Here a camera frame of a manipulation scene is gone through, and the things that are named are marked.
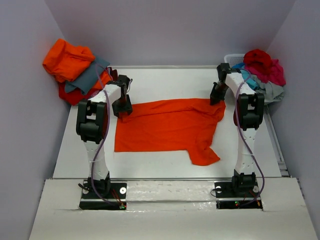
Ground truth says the grey shirt in basket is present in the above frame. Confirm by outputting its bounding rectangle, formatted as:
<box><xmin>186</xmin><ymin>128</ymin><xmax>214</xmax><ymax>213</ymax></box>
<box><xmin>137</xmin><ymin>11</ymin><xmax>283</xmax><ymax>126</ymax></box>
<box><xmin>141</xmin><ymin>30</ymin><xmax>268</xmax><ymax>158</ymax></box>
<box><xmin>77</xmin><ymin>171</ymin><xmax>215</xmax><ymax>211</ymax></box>
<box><xmin>252</xmin><ymin>74</ymin><xmax>285</xmax><ymax>105</ymax></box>

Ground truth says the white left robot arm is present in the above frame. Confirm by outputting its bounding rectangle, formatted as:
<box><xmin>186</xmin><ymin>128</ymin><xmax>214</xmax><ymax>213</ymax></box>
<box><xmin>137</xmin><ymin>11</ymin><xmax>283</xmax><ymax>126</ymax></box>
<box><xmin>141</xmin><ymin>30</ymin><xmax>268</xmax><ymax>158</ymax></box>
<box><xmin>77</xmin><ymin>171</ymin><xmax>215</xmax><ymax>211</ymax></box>
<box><xmin>76</xmin><ymin>75</ymin><xmax>133</xmax><ymax>199</ymax></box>

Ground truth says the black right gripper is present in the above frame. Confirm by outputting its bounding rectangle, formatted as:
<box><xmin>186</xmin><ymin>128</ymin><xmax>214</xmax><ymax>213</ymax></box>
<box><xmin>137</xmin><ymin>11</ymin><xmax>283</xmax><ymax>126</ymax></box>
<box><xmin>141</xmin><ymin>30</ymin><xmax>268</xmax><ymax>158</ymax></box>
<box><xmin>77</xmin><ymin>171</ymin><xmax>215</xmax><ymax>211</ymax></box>
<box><xmin>211</xmin><ymin>81</ymin><xmax>230</xmax><ymax>105</ymax></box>

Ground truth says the grey-blue folded shirt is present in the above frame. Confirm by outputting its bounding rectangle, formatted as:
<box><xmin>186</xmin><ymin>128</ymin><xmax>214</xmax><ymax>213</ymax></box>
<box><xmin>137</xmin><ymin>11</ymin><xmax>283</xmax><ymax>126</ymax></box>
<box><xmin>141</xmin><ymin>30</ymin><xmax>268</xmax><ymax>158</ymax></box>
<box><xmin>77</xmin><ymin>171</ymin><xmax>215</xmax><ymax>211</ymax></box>
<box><xmin>64</xmin><ymin>55</ymin><xmax>110</xmax><ymax>95</ymax></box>

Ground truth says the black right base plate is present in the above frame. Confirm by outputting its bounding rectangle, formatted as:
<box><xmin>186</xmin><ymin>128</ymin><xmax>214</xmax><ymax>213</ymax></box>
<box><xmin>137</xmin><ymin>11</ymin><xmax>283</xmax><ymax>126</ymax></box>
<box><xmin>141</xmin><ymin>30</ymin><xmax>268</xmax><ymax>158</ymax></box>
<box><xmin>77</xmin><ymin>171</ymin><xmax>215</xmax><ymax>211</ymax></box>
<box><xmin>210</xmin><ymin>181</ymin><xmax>263</xmax><ymax>210</ymax></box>

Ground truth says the teal shirt in basket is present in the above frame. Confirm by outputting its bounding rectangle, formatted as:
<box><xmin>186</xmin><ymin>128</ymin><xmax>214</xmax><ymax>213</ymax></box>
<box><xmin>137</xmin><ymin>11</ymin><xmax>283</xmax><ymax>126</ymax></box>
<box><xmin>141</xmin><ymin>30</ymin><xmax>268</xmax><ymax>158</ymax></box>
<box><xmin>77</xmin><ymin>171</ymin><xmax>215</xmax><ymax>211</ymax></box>
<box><xmin>233</xmin><ymin>62</ymin><xmax>259</xmax><ymax>90</ymax></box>

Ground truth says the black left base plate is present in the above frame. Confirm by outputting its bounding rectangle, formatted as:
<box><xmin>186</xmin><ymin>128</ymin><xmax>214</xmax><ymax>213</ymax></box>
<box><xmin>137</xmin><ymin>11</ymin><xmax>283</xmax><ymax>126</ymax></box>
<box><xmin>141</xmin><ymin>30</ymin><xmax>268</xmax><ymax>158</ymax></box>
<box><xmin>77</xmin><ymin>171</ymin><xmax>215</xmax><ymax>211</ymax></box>
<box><xmin>78</xmin><ymin>180</ymin><xmax>128</xmax><ymax>211</ymax></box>

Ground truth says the red shirt in basket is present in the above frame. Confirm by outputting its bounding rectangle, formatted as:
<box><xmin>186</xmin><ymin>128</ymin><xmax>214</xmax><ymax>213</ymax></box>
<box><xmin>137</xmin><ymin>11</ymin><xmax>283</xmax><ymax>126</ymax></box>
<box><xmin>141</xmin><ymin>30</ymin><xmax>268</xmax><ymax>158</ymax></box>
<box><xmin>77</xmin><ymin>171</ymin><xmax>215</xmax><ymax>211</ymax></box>
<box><xmin>243</xmin><ymin>49</ymin><xmax>273</xmax><ymax>74</ymax></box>

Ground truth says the orange t shirt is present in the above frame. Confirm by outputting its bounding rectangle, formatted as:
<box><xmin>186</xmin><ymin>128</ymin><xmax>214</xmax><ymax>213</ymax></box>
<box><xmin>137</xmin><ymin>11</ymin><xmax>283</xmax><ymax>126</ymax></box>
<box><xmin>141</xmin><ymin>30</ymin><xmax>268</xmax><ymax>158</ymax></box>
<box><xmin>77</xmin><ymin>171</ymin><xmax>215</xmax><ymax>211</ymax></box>
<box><xmin>114</xmin><ymin>98</ymin><xmax>226</xmax><ymax>166</ymax></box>

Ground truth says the orange folded shirt on pile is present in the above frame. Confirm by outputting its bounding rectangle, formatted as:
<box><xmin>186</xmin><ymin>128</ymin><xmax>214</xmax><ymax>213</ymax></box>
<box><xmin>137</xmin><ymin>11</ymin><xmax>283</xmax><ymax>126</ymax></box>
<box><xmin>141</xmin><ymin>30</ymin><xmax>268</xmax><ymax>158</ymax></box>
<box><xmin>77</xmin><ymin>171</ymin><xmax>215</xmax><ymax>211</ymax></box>
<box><xmin>42</xmin><ymin>38</ymin><xmax>96</xmax><ymax>83</ymax></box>

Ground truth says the dark maroon folded shirt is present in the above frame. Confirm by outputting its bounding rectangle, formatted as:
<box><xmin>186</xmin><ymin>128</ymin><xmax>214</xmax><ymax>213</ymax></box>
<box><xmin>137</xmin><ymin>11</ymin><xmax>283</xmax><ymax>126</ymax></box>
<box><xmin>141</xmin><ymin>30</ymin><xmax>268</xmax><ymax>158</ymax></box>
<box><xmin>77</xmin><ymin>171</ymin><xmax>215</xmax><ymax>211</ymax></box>
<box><xmin>107</xmin><ymin>67</ymin><xmax>118</xmax><ymax>82</ymax></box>

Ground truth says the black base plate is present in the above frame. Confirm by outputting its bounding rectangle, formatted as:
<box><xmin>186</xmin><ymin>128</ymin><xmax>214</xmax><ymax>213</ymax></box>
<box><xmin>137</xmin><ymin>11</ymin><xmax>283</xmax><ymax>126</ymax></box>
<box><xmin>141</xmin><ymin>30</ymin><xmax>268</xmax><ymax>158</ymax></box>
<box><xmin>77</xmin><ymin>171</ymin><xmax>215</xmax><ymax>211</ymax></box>
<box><xmin>78</xmin><ymin>180</ymin><xmax>128</xmax><ymax>211</ymax></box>
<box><xmin>210</xmin><ymin>181</ymin><xmax>263</xmax><ymax>210</ymax></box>

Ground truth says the magenta shirt in basket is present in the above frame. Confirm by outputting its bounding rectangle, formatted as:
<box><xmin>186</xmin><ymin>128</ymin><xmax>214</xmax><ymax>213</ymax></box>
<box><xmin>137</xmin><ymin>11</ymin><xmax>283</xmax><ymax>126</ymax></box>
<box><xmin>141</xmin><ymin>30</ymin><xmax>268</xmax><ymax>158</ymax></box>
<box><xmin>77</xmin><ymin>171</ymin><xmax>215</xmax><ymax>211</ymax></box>
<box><xmin>245</xmin><ymin>59</ymin><xmax>286</xmax><ymax>87</ymax></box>

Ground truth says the white plastic laundry basket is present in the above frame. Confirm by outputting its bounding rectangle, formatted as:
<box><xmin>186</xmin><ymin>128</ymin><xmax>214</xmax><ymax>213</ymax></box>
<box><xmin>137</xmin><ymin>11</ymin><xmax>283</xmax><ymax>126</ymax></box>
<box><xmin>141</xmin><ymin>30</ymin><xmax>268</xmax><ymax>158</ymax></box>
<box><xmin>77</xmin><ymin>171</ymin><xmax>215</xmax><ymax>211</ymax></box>
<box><xmin>223</xmin><ymin>53</ymin><xmax>278</xmax><ymax>107</ymax></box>

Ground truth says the red folded shirt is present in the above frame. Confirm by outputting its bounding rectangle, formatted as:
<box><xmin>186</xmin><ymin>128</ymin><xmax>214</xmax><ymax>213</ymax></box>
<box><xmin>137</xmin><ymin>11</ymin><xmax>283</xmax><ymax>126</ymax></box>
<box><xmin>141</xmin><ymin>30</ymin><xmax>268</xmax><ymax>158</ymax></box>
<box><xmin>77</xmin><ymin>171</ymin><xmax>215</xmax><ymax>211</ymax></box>
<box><xmin>58</xmin><ymin>72</ymin><xmax>112</xmax><ymax>106</ymax></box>

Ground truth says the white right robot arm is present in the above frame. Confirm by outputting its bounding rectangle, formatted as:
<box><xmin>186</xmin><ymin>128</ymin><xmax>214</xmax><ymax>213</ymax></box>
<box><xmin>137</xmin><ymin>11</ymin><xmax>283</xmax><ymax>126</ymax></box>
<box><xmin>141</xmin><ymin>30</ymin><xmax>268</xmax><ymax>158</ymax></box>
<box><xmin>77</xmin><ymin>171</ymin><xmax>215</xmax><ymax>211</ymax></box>
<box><xmin>210</xmin><ymin>63</ymin><xmax>265</xmax><ymax>199</ymax></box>

